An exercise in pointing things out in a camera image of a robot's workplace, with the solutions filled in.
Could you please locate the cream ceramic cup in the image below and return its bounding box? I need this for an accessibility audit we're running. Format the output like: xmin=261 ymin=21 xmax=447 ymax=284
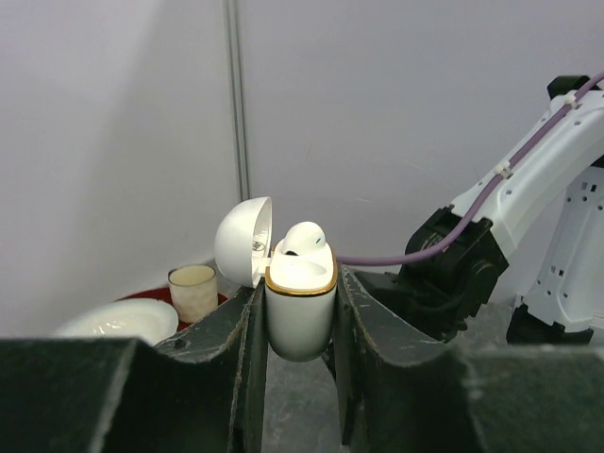
xmin=168 ymin=264 xmax=219 ymax=324

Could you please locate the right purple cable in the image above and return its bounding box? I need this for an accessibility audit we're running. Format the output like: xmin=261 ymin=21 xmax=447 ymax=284
xmin=337 ymin=70 xmax=604 ymax=267

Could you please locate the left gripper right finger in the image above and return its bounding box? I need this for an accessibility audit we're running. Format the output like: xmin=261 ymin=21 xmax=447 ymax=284
xmin=332 ymin=267 xmax=603 ymax=452

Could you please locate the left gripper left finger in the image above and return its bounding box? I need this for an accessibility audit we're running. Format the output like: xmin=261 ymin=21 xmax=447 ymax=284
xmin=1 ymin=288 xmax=268 ymax=452

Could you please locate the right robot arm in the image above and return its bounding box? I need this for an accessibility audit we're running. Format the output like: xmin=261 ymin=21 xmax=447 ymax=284
xmin=357 ymin=75 xmax=603 ymax=345

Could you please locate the red round tray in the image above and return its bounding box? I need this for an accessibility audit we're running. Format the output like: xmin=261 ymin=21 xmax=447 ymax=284
xmin=112 ymin=286 xmax=230 ymax=308

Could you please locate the white earbud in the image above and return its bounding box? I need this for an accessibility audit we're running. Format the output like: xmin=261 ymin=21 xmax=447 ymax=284
xmin=282 ymin=221 xmax=326 ymax=256

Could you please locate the white charging case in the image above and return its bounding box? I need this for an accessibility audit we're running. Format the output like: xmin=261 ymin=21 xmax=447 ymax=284
xmin=214 ymin=197 xmax=338 ymax=362

